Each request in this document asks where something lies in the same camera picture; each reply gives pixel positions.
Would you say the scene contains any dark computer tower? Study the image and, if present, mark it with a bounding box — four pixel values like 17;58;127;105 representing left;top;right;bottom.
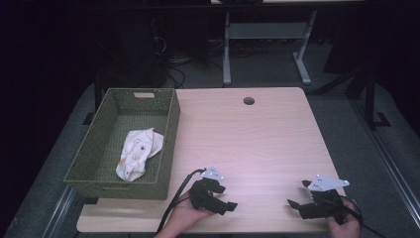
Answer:
97;6;166;89

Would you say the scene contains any person's left hand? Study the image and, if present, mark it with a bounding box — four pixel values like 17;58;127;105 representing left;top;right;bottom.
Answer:
165;197;216;233

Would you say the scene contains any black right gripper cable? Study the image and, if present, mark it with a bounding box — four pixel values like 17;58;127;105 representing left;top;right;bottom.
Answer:
339;195;388;238

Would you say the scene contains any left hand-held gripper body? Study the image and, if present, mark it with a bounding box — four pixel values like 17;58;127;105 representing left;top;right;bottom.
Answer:
188;166;226;213

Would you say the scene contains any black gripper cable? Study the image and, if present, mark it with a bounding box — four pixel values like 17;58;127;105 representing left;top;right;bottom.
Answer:
156;168;208;234
339;195;388;238

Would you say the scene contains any black metal stand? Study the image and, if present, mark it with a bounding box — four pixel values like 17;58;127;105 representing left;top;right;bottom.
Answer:
345;63;391;131

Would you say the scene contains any tangle of floor cables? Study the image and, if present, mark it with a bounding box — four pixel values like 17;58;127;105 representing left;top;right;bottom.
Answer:
151;19;226;89

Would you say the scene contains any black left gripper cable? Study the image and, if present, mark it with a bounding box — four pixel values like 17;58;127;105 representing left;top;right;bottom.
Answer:
156;168;208;234

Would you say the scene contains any white printed cloth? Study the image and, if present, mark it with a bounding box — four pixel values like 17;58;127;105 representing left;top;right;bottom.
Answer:
115;127;164;182

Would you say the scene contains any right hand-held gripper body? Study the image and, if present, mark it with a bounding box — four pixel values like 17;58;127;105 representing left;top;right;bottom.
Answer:
299;174;351;221

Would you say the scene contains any grey metal desk frame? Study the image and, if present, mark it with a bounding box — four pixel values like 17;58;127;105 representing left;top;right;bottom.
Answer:
222;9;319;87

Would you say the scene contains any person's right hand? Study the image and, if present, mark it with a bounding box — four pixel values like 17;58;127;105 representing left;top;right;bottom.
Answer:
326;201;364;238

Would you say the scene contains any green woven basket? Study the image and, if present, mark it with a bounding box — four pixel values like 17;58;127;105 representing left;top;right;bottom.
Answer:
63;87;181;201

